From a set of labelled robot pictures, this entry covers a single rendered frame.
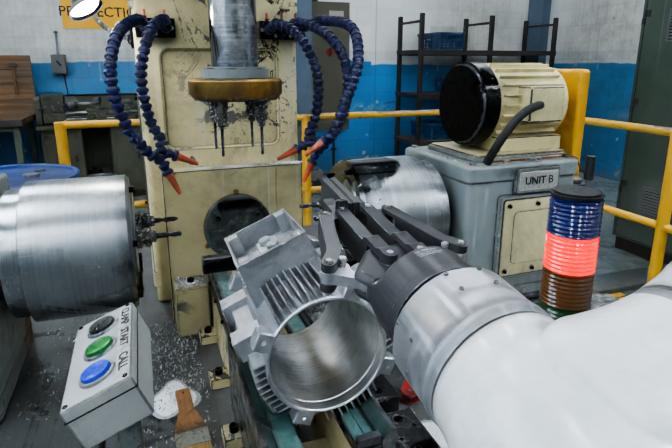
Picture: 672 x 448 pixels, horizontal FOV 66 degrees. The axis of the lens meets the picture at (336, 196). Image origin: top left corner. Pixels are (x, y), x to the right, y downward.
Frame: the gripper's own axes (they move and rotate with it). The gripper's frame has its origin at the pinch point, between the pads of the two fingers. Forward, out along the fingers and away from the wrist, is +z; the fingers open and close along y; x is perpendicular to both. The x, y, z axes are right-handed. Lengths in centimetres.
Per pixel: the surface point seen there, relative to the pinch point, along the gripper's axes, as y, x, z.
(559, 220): -27.2, 4.1, -2.0
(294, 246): 0.4, 11.9, 13.9
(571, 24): -505, 12, 501
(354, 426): -4.1, 31.5, 0.7
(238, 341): 9.0, 21.1, 8.3
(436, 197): -37, 19, 40
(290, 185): -12, 22, 61
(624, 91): -503, 77, 397
